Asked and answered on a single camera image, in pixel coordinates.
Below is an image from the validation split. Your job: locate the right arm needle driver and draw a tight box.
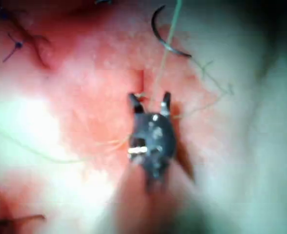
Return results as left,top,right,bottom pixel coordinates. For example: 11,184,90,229
127,112,178,184

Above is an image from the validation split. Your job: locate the blue thread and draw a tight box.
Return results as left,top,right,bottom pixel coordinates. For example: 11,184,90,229
0,0,235,164

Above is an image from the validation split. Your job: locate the tissue pad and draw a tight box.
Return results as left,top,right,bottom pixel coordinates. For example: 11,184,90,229
0,0,287,234

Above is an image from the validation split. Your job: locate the curved steel needle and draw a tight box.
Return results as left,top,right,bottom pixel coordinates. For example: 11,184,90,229
151,5,192,59

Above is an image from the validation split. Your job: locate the right arm needle driver jaw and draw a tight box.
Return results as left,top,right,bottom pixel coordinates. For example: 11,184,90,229
160,91,173,116
128,92,145,115

